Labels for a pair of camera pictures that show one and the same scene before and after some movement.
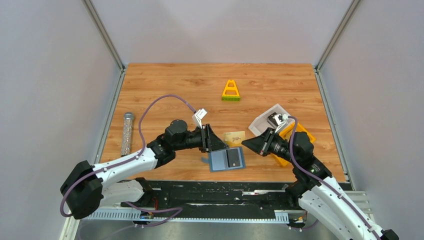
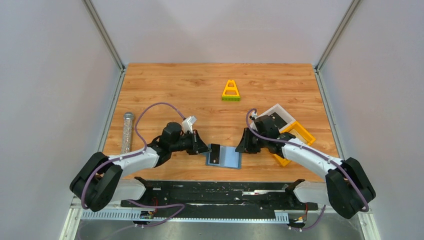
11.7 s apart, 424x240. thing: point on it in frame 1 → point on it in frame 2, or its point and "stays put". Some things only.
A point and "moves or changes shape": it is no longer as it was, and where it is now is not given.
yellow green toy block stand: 231,97 stays put
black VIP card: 233,158 → 215,154
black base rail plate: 262,196 stays put
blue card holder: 227,159 moves or changes shape
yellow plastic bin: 299,128 stays put
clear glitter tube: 127,133 stays put
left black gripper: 205,138 → 194,142
